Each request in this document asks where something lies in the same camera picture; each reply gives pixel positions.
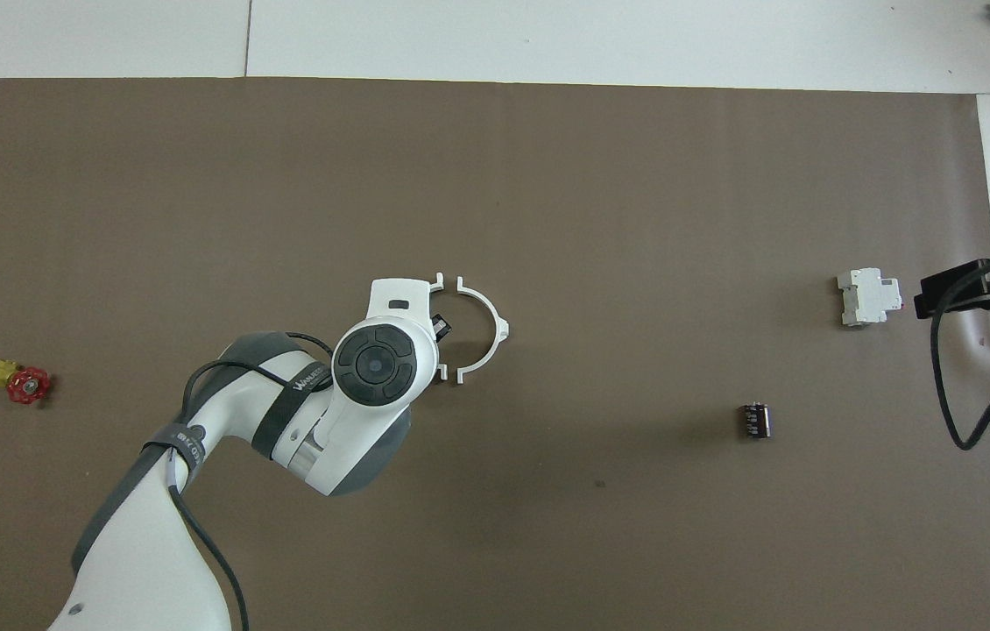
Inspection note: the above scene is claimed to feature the white half pipe clamp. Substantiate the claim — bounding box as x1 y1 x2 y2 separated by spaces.
428 272 449 383
456 276 512 386

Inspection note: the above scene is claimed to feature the white circuit breaker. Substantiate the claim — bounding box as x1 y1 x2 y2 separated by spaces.
837 267 903 329

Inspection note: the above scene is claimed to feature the brown paper table mat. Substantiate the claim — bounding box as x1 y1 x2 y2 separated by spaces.
0 77 990 631

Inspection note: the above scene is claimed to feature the black cylindrical capacitor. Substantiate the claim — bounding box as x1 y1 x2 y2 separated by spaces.
738 401 772 440

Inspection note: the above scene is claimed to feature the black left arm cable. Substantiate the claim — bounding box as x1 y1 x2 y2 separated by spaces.
164 331 336 631

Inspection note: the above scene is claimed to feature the red handled brass valve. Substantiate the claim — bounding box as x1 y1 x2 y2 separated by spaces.
0 358 53 406

